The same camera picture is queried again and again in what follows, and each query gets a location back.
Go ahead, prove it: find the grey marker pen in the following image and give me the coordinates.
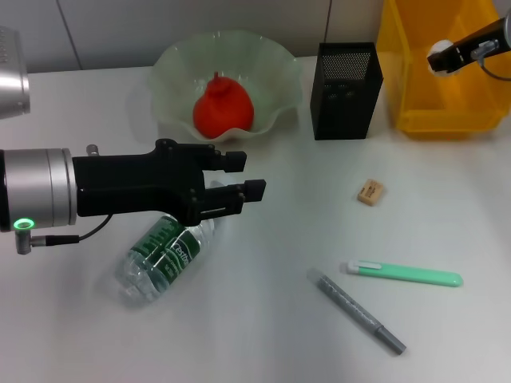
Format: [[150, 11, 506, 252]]
[[306, 267, 407, 356]]

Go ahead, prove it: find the white paper ball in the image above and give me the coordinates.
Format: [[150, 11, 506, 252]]
[[427, 38, 460, 76]]

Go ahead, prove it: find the pale green wavy glass bowl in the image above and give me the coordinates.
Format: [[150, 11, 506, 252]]
[[148, 30, 303, 144]]

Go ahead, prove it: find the yellow plastic bin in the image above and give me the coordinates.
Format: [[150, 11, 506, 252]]
[[376, 0, 507, 140]]

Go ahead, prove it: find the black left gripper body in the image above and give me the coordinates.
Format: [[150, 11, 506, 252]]
[[72, 138, 216, 227]]

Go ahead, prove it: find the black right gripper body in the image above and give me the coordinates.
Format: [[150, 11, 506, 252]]
[[458, 15, 511, 61]]

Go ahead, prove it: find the tan eraser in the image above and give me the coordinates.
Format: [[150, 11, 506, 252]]
[[354, 178, 386, 207]]

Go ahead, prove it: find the clear green-label water bottle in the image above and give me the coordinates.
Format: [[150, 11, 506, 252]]
[[115, 181, 224, 308]]

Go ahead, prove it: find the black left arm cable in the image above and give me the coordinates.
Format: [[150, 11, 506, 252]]
[[31, 215, 113, 245]]

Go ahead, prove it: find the grey right arm cable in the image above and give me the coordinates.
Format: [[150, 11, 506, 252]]
[[470, 39, 511, 83]]

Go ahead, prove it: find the black mesh pen holder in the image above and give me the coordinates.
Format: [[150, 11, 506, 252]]
[[310, 41, 384, 141]]

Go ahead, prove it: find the orange fruit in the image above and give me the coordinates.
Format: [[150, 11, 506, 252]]
[[192, 71, 256, 140]]

